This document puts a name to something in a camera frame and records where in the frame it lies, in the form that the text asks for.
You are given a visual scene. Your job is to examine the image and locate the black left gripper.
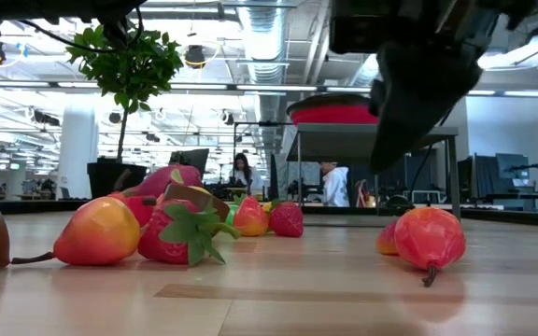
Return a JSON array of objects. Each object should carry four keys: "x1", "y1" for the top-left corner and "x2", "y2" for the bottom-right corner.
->
[{"x1": 89, "y1": 0, "x2": 148, "y2": 48}]

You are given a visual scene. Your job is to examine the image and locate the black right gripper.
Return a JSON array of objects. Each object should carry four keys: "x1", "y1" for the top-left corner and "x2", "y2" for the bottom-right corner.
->
[{"x1": 369, "y1": 0, "x2": 503, "y2": 174}]

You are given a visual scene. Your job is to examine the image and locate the red collapsible bowl grey rim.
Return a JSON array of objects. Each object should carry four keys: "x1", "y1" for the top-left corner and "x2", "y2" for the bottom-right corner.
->
[{"x1": 285, "y1": 92, "x2": 380, "y2": 126}]

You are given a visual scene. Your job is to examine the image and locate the pink toy dragon fruit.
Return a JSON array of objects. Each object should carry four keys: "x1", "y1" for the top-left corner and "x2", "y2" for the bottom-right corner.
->
[{"x1": 108, "y1": 163, "x2": 205, "y2": 200}]

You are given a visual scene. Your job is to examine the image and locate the red orange round toy fruit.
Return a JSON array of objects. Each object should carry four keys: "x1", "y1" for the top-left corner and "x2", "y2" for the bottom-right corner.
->
[{"x1": 108, "y1": 190, "x2": 158, "y2": 229}]

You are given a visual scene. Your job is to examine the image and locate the green potted tree black pot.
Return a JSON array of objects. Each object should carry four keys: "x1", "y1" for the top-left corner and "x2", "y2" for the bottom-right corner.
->
[{"x1": 64, "y1": 19, "x2": 185, "y2": 201}]

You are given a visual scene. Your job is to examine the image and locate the grey perforated metal shelf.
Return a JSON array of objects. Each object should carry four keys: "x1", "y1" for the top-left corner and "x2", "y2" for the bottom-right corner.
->
[{"x1": 286, "y1": 122, "x2": 461, "y2": 220}]

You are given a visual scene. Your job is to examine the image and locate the dark computer monitor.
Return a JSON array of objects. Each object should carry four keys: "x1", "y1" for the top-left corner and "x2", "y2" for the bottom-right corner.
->
[{"x1": 495, "y1": 152, "x2": 531, "y2": 188}]

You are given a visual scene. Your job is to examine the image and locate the white column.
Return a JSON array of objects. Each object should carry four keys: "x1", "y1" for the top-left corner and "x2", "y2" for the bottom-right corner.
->
[{"x1": 56, "y1": 95, "x2": 100, "y2": 201}]

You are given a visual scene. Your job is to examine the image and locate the red orange toy pear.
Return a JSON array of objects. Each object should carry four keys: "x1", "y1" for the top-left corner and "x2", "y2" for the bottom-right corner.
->
[{"x1": 392, "y1": 206, "x2": 467, "y2": 288}]

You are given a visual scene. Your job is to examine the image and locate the black computer monitor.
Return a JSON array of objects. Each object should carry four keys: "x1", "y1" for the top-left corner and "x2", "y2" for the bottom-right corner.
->
[{"x1": 168, "y1": 147, "x2": 211, "y2": 179}]

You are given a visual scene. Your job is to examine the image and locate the red toy strawberry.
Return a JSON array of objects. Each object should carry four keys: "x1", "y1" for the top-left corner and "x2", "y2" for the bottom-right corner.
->
[
  {"x1": 267, "y1": 199, "x2": 305, "y2": 239},
  {"x1": 136, "y1": 198, "x2": 242, "y2": 268}
]

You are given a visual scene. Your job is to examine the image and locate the orange red toy peach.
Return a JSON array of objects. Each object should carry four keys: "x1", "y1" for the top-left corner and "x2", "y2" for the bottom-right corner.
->
[{"x1": 232, "y1": 193, "x2": 271, "y2": 238}]

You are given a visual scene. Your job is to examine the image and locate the yellow red toy pear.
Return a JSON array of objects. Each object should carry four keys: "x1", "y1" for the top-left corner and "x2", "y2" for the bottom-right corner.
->
[{"x1": 10, "y1": 195, "x2": 143, "y2": 267}]

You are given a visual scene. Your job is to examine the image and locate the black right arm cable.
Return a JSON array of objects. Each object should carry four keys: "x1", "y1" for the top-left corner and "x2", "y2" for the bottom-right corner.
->
[{"x1": 408, "y1": 106, "x2": 455, "y2": 197}]

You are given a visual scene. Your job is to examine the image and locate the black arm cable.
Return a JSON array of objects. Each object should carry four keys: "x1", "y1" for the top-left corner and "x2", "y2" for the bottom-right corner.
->
[
  {"x1": 408, "y1": 106, "x2": 455, "y2": 197},
  {"x1": 16, "y1": 7, "x2": 143, "y2": 53}
]

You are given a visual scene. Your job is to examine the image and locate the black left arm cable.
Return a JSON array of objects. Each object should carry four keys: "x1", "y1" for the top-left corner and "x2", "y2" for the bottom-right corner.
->
[{"x1": 16, "y1": 7, "x2": 143, "y2": 53}]

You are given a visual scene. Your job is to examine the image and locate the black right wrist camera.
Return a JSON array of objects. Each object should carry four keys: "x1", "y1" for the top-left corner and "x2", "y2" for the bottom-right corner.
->
[{"x1": 328, "y1": 0, "x2": 394, "y2": 55}]

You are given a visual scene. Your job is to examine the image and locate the silver ventilation duct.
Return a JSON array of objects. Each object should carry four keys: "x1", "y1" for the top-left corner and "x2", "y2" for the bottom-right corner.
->
[{"x1": 235, "y1": 4, "x2": 293, "y2": 155}]

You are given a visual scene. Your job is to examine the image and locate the black aluminium table frame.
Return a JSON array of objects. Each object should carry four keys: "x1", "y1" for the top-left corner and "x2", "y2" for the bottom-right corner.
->
[{"x1": 0, "y1": 198, "x2": 538, "y2": 224}]

